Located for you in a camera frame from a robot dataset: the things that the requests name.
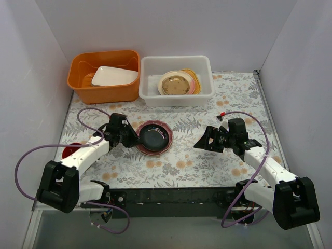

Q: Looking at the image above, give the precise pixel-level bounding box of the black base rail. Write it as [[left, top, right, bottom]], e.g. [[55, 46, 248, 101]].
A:
[[100, 187, 237, 218]]

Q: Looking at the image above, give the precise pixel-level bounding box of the black glossy plate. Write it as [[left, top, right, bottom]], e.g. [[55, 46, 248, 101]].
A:
[[139, 124, 170, 152]]

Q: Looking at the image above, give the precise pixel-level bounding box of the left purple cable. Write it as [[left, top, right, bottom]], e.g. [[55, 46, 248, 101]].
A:
[[14, 107, 130, 235]]

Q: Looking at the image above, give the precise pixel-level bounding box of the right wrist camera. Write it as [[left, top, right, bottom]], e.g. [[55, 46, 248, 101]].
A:
[[216, 113, 229, 132]]

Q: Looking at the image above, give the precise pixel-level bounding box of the cream and black plate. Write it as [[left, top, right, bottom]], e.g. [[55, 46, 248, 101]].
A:
[[157, 77, 166, 95]]

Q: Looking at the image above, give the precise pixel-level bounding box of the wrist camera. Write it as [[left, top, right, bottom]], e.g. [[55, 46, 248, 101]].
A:
[[216, 113, 229, 132], [121, 117, 129, 126]]

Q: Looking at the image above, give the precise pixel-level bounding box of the woven bamboo tray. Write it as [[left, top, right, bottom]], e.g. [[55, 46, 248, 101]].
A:
[[181, 68, 202, 95]]

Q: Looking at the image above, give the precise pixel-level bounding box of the floral table mat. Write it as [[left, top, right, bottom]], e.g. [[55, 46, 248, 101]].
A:
[[61, 72, 284, 188]]

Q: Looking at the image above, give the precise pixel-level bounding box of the aluminium frame rail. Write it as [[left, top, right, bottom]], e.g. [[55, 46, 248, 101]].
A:
[[34, 192, 88, 213]]

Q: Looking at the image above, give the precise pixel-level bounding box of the clear pink glass plate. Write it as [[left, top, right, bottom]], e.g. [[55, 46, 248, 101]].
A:
[[161, 76, 190, 95]]

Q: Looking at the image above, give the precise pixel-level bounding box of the maroon scalloped plate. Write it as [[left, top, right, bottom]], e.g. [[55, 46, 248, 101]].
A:
[[136, 120, 173, 156]]

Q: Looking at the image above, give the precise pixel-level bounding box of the white rectangular dish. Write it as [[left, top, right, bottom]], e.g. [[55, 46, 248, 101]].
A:
[[91, 66, 138, 87]]

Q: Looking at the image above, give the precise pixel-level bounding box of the orange plastic tub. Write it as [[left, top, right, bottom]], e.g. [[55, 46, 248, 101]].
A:
[[67, 50, 140, 104]]

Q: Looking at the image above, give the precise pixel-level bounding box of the cream floral plate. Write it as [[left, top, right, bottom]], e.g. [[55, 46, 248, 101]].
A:
[[161, 71, 184, 79]]

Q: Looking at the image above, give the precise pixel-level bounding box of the red lacquer cup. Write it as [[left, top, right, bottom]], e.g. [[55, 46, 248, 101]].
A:
[[62, 143, 82, 159]]

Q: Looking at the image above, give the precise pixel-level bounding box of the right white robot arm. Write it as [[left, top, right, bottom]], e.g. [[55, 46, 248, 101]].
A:
[[194, 118, 320, 230]]

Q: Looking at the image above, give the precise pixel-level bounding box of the cream and pink plate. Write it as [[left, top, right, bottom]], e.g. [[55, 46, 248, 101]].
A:
[[183, 72, 196, 95]]

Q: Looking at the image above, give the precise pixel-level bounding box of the clear plastic bin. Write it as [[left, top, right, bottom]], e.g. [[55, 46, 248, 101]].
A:
[[139, 56, 215, 107]]

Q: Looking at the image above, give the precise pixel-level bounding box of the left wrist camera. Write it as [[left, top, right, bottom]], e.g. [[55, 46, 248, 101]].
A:
[[121, 117, 129, 126]]

